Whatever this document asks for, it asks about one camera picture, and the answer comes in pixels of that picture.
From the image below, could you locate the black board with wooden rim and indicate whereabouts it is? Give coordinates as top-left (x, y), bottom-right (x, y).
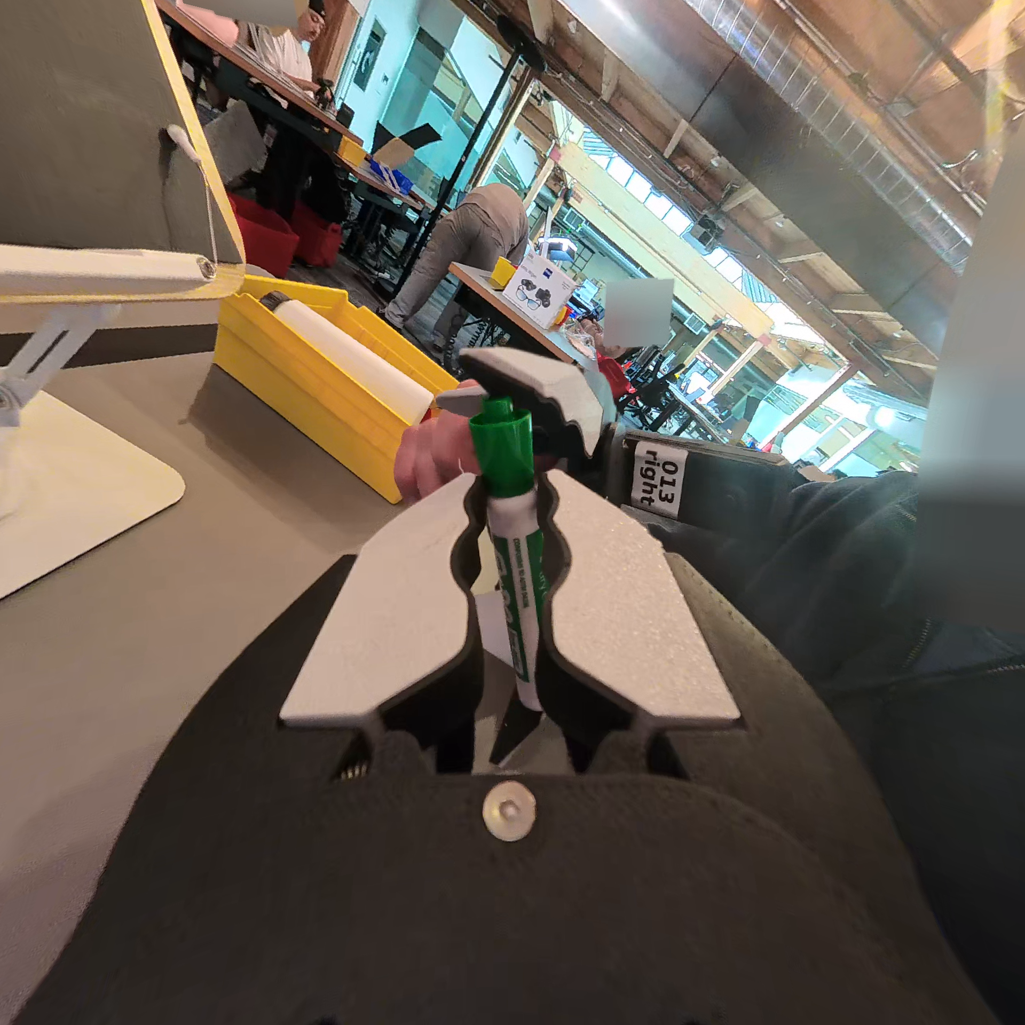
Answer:
top-left (1, 1), bottom-right (249, 329)

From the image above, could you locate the white roll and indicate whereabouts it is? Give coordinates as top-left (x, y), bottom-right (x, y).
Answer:
top-left (265, 297), bottom-right (437, 429)

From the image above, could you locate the red bin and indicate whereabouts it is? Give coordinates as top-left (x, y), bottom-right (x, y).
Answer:
top-left (230, 193), bottom-right (302, 277)
top-left (294, 201), bottom-right (349, 269)

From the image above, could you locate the wooden table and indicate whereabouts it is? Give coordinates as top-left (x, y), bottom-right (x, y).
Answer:
top-left (446, 262), bottom-right (602, 373)

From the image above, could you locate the green dry erase marker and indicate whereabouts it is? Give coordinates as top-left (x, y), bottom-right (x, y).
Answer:
top-left (468, 396), bottom-right (557, 715)

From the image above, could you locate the yellow bin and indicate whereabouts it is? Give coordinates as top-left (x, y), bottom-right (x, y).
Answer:
top-left (214, 273), bottom-right (469, 506)

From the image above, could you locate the long desk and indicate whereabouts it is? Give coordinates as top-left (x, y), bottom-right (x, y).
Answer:
top-left (153, 1), bottom-right (466, 241)

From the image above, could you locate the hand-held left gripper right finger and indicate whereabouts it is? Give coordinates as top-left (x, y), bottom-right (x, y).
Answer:
top-left (542, 470), bottom-right (744, 733)

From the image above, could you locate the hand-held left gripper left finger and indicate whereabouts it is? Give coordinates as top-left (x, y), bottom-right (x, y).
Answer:
top-left (279, 473), bottom-right (486, 733)

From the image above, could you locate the white printed box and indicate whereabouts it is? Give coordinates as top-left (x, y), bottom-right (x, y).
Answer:
top-left (510, 254), bottom-right (581, 329)

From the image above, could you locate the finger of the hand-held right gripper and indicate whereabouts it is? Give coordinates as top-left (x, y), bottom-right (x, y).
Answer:
top-left (430, 345), bottom-right (613, 469)

